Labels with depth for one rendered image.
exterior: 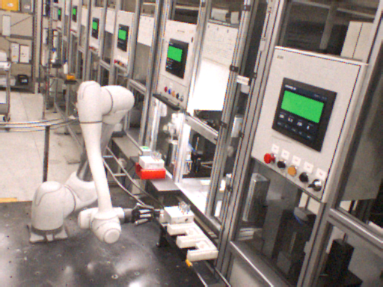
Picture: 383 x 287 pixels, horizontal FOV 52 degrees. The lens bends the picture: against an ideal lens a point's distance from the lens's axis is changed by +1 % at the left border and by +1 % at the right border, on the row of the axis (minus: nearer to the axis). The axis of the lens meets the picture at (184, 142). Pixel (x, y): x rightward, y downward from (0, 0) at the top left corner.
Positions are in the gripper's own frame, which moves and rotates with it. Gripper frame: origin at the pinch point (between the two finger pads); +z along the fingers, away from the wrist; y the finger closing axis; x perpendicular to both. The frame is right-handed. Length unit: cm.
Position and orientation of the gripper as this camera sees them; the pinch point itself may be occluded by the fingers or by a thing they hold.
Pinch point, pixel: (159, 213)
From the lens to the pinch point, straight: 205.0
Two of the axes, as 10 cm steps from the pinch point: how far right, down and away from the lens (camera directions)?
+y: 1.6, -9.4, -3.0
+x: -4.3, -3.3, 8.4
